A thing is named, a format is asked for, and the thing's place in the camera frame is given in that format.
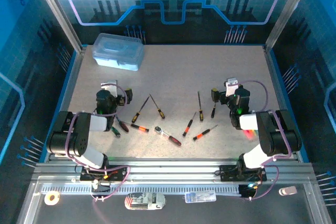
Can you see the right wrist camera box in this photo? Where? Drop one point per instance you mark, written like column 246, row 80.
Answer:
column 232, row 82

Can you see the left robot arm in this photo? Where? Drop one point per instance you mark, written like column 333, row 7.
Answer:
column 78, row 134

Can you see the small black electronics board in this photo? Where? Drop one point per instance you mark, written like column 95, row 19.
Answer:
column 245, row 191

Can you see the orange black precision screwdriver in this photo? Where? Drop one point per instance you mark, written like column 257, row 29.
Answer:
column 187, row 129
column 141, row 129
column 200, row 136

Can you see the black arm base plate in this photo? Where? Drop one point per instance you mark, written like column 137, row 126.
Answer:
column 118, row 173
column 227, row 174

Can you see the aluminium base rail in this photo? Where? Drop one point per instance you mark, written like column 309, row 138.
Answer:
column 170, row 171

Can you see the blue plastic toolbox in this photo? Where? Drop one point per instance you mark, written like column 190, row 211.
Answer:
column 118, row 51

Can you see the rainbow coloured tool set pack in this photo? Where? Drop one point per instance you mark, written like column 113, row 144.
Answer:
column 249, row 134

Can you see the white tape roll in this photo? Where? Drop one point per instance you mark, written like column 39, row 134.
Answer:
column 46, row 198

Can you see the aluminium side rail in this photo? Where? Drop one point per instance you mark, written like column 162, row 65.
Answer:
column 75, row 77
column 274, row 77

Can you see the aluminium frame post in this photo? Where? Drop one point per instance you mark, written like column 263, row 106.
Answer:
column 287, row 11
column 61, row 14

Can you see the striped printed label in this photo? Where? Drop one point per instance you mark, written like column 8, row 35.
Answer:
column 144, row 201

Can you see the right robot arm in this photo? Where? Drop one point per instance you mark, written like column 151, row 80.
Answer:
column 273, row 134

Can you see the small white device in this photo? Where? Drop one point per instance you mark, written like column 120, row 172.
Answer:
column 288, row 190

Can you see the short black yellow screwdriver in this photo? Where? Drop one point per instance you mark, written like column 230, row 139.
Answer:
column 213, row 112

